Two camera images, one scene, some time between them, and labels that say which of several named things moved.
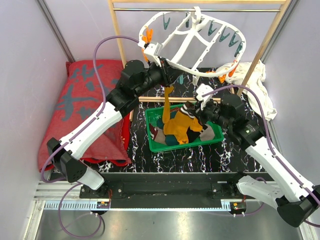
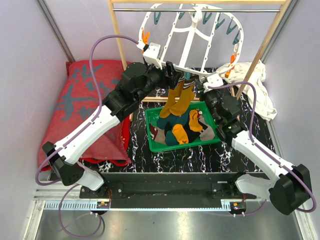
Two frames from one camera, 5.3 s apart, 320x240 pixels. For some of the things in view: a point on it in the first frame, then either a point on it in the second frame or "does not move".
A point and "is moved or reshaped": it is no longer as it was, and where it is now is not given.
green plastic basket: [153, 113] does not move
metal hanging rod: [192, 10] does not move
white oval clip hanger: [193, 44] is moved or reshaped
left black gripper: [169, 74] does not move
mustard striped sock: [183, 120] → [187, 94]
